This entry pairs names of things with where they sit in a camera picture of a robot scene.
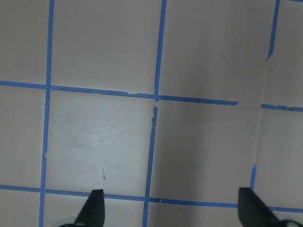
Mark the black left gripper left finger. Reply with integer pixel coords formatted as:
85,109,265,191
73,189,105,227

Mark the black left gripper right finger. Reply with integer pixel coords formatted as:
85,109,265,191
238,187,280,227

